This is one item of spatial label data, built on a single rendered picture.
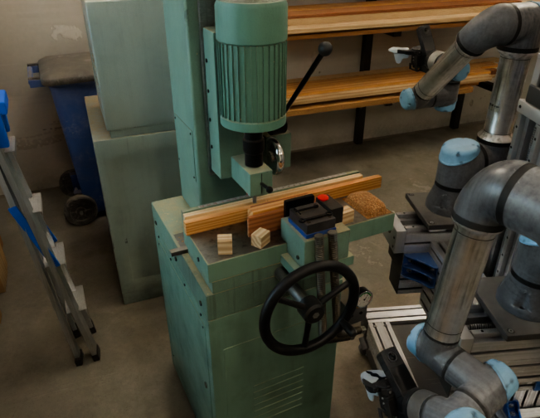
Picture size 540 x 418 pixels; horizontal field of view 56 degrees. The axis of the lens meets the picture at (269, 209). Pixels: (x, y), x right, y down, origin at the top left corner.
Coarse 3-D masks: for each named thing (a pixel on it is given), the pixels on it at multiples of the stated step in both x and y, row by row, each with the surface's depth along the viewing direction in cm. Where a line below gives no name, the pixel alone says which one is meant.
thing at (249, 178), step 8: (232, 160) 146; (240, 160) 144; (232, 168) 148; (240, 168) 142; (248, 168) 139; (256, 168) 139; (264, 168) 139; (232, 176) 149; (240, 176) 143; (248, 176) 137; (256, 176) 137; (264, 176) 138; (240, 184) 145; (248, 184) 139; (256, 184) 138; (248, 192) 140; (256, 192) 140; (264, 192) 141
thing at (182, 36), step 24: (168, 0) 142; (192, 0) 131; (168, 24) 148; (192, 24) 134; (168, 48) 153; (192, 48) 137; (192, 72) 140; (192, 96) 143; (192, 120) 147; (192, 144) 152; (192, 168) 158; (192, 192) 166; (216, 192) 161; (240, 192) 165
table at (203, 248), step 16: (352, 208) 154; (240, 224) 146; (352, 224) 146; (368, 224) 149; (384, 224) 152; (192, 240) 139; (208, 240) 139; (240, 240) 139; (272, 240) 139; (352, 240) 149; (192, 256) 142; (208, 256) 132; (224, 256) 132; (240, 256) 133; (256, 256) 135; (272, 256) 138; (288, 256) 137; (352, 256) 138; (208, 272) 130; (224, 272) 133; (240, 272) 135
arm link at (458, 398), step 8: (456, 392) 97; (432, 400) 98; (440, 400) 97; (448, 400) 96; (456, 400) 95; (464, 400) 94; (472, 400) 94; (424, 408) 98; (432, 408) 96; (440, 408) 95; (448, 408) 94; (456, 408) 93; (464, 408) 92; (472, 408) 92; (480, 408) 93; (424, 416) 97; (432, 416) 95; (440, 416) 94; (448, 416) 92; (456, 416) 91; (464, 416) 90; (472, 416) 90; (480, 416) 91
